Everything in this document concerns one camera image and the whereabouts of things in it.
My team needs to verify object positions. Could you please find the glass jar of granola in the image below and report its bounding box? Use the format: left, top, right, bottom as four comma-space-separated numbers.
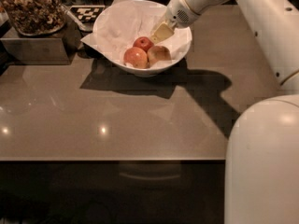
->
0, 0, 66, 36

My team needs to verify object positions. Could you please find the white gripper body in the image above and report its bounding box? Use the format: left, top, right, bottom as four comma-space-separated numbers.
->
164, 0, 206, 28

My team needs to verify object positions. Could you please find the black white checker marker card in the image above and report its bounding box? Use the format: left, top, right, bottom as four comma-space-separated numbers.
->
70, 5, 105, 23

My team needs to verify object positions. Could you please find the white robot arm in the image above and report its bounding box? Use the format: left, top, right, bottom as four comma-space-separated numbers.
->
152, 0, 299, 224

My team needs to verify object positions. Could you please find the white ceramic bowl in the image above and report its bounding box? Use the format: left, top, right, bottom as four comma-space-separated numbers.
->
92, 0, 193, 78

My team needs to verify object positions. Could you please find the dark red apple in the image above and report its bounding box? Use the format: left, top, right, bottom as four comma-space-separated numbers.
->
133, 36, 153, 52

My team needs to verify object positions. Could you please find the yellow orange apple right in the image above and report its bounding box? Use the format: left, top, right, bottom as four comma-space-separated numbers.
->
147, 46, 171, 66

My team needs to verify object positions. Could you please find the white paper liner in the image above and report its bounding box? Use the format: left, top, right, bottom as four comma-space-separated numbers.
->
80, 0, 191, 69

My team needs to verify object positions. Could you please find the orange red apple left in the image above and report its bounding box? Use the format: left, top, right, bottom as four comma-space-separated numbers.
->
123, 47, 148, 69

